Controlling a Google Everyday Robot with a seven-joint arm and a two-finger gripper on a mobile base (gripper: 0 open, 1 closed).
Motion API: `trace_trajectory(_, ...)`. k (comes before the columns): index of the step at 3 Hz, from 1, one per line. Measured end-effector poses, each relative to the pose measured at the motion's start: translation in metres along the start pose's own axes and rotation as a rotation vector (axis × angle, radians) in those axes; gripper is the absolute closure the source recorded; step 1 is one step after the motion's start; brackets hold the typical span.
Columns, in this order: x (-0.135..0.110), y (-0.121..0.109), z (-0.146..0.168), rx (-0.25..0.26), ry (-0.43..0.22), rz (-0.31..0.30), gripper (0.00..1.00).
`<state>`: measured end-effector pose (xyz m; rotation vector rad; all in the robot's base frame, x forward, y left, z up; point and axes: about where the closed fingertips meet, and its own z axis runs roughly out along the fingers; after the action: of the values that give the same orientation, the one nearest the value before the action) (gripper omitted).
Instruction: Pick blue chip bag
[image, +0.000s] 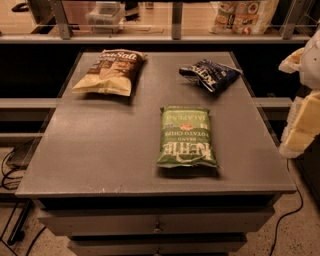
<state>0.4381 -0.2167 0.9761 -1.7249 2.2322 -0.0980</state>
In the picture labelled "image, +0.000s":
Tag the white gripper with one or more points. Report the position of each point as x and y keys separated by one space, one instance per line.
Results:
x=312 y=65

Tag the grey metal shelf rail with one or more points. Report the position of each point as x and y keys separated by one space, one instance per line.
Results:
x=23 y=21

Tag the colourful snack bag on shelf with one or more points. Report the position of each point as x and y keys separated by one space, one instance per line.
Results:
x=251 y=17

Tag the green jalapeno chip bag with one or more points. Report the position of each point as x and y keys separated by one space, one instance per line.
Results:
x=185 y=139

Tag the blue chip bag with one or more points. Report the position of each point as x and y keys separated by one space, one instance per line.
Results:
x=213 y=76

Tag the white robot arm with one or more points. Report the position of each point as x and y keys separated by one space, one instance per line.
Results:
x=309 y=73

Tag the grey drawer cabinet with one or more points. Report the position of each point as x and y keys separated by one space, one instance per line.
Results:
x=168 y=231

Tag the yellow sea salt chip bag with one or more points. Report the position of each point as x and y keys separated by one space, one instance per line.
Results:
x=113 y=73

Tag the clear plastic container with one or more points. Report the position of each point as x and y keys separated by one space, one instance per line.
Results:
x=105 y=17

